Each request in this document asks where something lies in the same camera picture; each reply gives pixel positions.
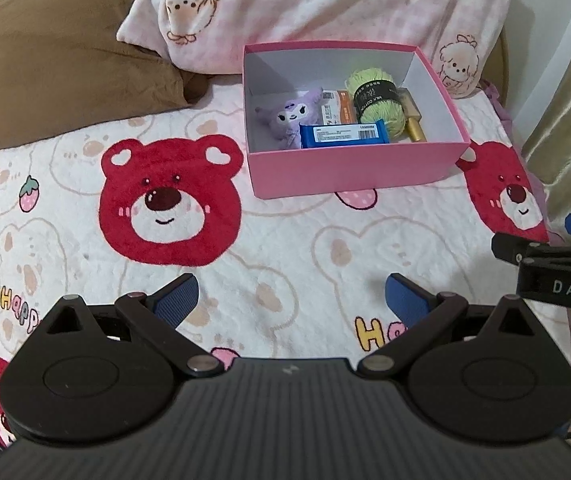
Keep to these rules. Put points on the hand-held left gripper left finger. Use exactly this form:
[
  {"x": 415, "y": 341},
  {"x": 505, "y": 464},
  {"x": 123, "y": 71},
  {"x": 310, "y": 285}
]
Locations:
[{"x": 178, "y": 301}]

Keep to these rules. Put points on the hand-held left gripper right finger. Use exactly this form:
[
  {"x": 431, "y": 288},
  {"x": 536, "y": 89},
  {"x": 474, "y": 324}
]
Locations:
[{"x": 405, "y": 301}]

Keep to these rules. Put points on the pink cardboard box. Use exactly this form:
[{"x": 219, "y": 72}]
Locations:
[{"x": 340, "y": 170}]

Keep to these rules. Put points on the gold foundation bottle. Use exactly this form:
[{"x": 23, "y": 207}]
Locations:
[{"x": 413, "y": 120}]

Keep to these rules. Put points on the blue wet wipes pack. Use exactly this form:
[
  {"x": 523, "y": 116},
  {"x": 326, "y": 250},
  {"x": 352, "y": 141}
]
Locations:
[{"x": 315, "y": 135}]

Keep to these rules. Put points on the green yarn ball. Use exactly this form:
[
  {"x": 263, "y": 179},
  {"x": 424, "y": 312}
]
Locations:
[{"x": 373, "y": 105}]

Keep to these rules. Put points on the clear plastic case orange label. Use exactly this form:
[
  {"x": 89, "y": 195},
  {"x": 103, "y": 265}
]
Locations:
[{"x": 333, "y": 107}]

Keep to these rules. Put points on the purple plush toy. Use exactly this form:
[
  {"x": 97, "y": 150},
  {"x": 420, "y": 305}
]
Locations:
[{"x": 285, "y": 115}]

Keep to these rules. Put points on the beige curtain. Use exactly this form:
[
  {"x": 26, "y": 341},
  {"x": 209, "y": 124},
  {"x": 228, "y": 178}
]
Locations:
[{"x": 565, "y": 110}]

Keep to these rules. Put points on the red bear printed blanket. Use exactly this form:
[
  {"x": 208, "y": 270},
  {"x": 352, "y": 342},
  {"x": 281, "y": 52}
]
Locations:
[{"x": 290, "y": 260}]

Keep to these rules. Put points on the brown bed headboard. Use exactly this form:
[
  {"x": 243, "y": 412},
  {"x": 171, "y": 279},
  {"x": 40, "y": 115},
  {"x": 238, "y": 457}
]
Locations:
[{"x": 505, "y": 60}]

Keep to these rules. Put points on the brown pillow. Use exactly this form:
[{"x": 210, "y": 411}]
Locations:
[{"x": 55, "y": 50}]

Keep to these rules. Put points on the pink printed pillow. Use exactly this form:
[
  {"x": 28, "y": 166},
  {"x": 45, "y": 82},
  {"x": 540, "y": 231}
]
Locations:
[{"x": 315, "y": 0}]

